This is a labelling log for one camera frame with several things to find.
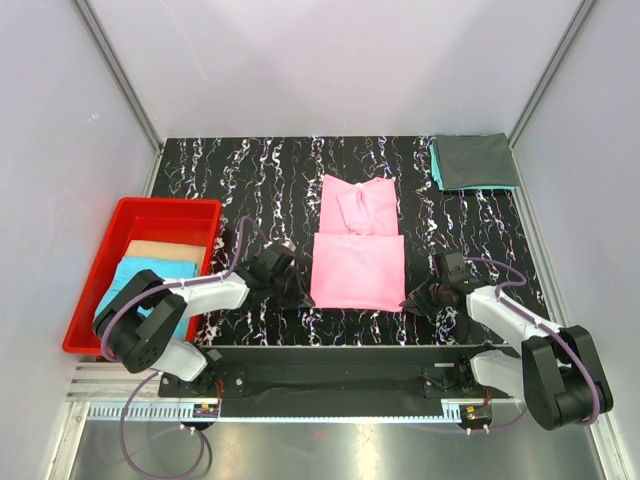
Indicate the pink t shirt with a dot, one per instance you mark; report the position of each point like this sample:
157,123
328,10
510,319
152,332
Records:
358,259

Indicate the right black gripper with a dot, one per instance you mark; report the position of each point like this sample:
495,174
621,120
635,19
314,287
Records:
417,303

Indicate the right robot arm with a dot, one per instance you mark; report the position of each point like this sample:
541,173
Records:
556,371

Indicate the aluminium frame post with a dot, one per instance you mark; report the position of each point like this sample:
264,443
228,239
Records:
576,25
106,50

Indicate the left aluminium frame post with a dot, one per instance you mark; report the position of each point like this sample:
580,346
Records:
106,50

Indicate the light blue t shirt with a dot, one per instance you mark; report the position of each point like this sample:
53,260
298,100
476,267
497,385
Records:
129,266

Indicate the beige t shirt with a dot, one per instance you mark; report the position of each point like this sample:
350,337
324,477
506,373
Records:
166,251

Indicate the right aluminium frame post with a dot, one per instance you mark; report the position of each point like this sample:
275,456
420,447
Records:
576,25

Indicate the folded teal t shirt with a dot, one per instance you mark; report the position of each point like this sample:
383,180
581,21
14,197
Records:
437,177

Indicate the slotted cable duct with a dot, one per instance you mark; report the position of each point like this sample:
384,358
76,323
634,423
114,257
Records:
189,412

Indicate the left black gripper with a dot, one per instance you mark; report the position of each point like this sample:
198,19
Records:
299,298

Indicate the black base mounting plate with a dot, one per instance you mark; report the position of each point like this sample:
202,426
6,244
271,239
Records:
330,384

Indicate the folded dark grey t shirt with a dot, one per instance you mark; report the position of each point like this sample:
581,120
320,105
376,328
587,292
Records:
470,160

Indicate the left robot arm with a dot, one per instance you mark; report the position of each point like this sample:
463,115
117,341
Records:
137,327

